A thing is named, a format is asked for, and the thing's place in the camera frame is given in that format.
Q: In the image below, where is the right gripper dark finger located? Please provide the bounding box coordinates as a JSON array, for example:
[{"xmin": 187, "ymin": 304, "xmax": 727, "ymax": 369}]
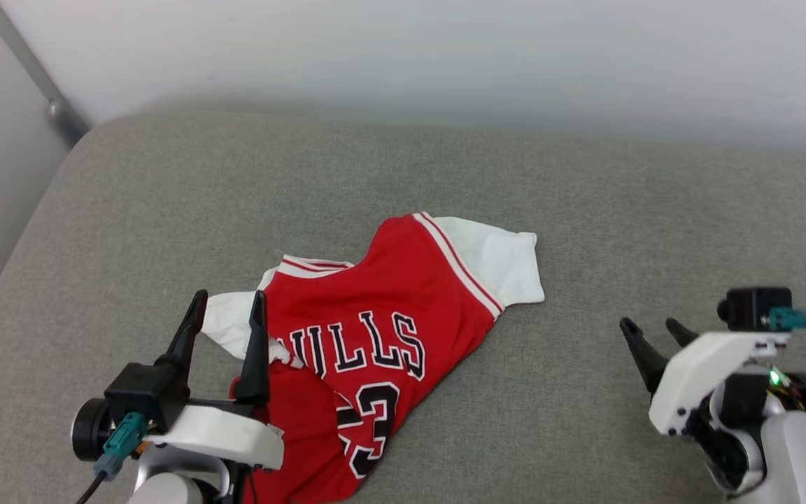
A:
[
  {"xmin": 665, "ymin": 318, "xmax": 700, "ymax": 349},
  {"xmin": 619, "ymin": 317, "xmax": 668, "ymax": 394}
]

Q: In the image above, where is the left gripper body white shell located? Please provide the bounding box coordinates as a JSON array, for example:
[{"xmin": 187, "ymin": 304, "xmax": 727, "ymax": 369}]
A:
[{"xmin": 72, "ymin": 398, "xmax": 286, "ymax": 471}]

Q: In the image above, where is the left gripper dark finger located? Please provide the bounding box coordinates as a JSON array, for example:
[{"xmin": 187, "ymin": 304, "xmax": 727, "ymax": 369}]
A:
[
  {"xmin": 233, "ymin": 290, "xmax": 271, "ymax": 408},
  {"xmin": 162, "ymin": 289, "xmax": 209, "ymax": 382}
]

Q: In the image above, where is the right gripper body white shell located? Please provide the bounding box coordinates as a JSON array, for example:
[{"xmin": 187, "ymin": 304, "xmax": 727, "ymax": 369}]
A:
[{"xmin": 649, "ymin": 332, "xmax": 806, "ymax": 492}]

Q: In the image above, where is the red and white basketball jersey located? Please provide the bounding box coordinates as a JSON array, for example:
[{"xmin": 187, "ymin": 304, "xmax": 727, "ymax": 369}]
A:
[{"xmin": 201, "ymin": 211, "xmax": 546, "ymax": 504}]

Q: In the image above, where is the grey fabric sofa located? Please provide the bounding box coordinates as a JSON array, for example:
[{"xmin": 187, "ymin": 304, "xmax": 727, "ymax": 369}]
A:
[{"xmin": 0, "ymin": 105, "xmax": 806, "ymax": 504}]

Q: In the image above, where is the grey metal pipe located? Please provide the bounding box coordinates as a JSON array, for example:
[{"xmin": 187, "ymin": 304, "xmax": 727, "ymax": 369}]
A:
[{"xmin": 0, "ymin": 0, "xmax": 91, "ymax": 148}]

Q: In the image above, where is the left teal cable connector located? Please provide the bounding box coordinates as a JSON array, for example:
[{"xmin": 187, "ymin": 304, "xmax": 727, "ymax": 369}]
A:
[{"xmin": 93, "ymin": 412, "xmax": 148, "ymax": 481}]

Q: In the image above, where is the teal cable connector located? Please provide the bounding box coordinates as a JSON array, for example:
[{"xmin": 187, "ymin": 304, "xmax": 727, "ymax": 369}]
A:
[
  {"xmin": 93, "ymin": 412, "xmax": 148, "ymax": 481},
  {"xmin": 768, "ymin": 307, "xmax": 806, "ymax": 333}
]

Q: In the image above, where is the right teal cable connector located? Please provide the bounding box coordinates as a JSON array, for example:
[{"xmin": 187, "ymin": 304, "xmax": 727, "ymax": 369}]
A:
[{"xmin": 768, "ymin": 307, "xmax": 806, "ymax": 333}]

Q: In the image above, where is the left thin black cable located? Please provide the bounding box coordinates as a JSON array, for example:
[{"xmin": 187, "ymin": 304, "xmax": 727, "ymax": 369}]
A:
[{"xmin": 73, "ymin": 472, "xmax": 107, "ymax": 504}]

